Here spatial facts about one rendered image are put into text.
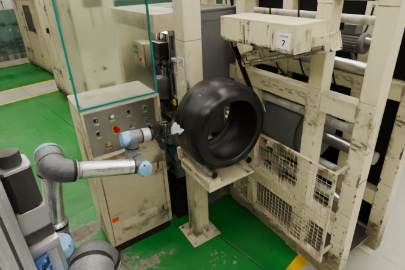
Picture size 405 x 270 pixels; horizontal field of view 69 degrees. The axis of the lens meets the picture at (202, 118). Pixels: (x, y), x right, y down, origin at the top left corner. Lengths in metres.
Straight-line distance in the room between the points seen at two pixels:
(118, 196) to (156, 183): 0.31
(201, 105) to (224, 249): 1.39
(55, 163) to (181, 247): 1.57
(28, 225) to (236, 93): 1.15
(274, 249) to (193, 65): 1.61
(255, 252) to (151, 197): 0.94
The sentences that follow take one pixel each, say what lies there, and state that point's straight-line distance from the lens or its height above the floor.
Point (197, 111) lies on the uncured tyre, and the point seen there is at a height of 1.34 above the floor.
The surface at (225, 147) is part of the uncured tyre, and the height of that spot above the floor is 0.92.
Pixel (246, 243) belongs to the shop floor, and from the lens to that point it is 2.69.
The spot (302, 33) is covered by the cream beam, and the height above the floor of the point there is 1.74.
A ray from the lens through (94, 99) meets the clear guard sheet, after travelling 2.02.
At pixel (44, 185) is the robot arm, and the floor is 1.19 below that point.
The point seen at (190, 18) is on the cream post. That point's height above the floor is 1.78.
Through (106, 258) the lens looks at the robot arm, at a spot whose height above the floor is 1.34.
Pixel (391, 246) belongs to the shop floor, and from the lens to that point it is 2.99.
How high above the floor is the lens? 2.00
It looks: 25 degrees down
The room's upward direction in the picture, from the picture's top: 2 degrees counter-clockwise
